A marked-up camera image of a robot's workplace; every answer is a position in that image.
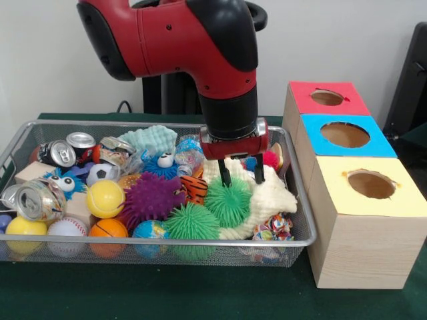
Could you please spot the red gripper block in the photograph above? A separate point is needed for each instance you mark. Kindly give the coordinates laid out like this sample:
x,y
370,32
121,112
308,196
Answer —
x,y
235,146

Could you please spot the green spiky ball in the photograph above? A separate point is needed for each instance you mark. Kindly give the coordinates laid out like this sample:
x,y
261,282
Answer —
x,y
191,225
228,203

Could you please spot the cream muslin cloth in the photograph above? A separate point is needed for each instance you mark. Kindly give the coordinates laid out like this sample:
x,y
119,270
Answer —
x,y
270,200

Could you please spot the tiger striped plush toy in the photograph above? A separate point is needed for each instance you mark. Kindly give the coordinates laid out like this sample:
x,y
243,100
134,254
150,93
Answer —
x,y
194,189

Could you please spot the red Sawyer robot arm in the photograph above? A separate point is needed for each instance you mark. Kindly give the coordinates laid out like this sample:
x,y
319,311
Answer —
x,y
200,46

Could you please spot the shallow clear mesh bin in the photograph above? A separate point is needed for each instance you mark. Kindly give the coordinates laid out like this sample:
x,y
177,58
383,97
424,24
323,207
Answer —
x,y
297,236

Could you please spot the wooden box with three holes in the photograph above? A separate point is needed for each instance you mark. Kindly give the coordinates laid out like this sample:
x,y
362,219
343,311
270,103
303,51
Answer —
x,y
363,233

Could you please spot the small blue fuzzy toy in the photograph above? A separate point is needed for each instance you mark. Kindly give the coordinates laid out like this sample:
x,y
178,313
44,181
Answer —
x,y
159,165

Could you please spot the purple spiky ball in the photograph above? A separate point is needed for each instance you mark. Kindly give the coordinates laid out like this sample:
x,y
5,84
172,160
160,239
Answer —
x,y
152,198

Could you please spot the yellow tennis ball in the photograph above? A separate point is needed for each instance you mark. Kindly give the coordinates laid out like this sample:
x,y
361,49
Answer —
x,y
105,198

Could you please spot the orange basketball toy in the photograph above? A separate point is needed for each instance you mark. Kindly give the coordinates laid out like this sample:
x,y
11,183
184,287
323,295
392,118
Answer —
x,y
108,233

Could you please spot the black chair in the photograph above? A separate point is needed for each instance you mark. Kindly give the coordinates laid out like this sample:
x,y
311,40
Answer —
x,y
410,86

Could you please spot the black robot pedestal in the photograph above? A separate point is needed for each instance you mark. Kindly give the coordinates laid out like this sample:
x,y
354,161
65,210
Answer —
x,y
167,93

